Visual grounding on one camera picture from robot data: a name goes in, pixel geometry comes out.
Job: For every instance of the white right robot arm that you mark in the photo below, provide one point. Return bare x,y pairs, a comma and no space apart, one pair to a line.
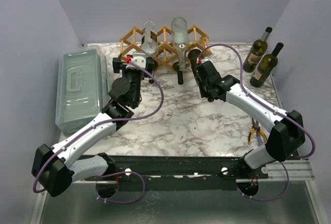
284,136

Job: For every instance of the clear round glass bottle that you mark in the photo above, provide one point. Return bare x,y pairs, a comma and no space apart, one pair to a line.
180,40

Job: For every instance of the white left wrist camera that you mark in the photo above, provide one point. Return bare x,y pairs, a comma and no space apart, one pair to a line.
137,58

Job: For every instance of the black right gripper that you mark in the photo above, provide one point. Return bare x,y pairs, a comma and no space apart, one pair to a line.
202,69

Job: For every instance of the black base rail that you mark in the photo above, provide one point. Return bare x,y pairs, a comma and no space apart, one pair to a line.
162,173

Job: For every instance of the green bottle in rack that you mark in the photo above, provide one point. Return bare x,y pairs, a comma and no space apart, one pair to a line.
180,73

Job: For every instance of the green wine bottle brown label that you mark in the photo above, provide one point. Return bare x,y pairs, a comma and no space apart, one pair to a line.
151,66

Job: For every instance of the yellow handled pliers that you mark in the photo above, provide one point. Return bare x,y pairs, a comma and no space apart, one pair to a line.
260,135

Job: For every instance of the wooden lattice wine rack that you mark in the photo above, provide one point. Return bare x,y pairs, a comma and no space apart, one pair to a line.
166,55

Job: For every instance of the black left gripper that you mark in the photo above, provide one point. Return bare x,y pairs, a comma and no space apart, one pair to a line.
119,66

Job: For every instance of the tall green bottle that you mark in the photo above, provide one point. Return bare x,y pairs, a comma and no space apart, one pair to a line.
257,51

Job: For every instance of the translucent plastic storage box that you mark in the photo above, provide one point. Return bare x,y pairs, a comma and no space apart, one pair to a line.
81,89

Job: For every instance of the green bottle silver neck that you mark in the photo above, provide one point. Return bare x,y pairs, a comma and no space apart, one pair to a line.
192,56

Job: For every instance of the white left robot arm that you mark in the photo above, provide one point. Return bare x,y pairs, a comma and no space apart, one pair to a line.
56,168

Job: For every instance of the clear square glass bottle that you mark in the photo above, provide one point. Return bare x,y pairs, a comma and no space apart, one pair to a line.
149,42

